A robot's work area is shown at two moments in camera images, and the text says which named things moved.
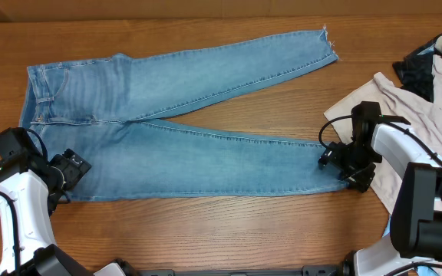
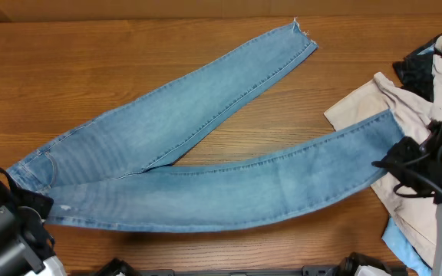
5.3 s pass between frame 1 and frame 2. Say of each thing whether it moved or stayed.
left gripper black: moved
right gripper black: moved
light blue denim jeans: moved
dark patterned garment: stayed
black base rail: stayed
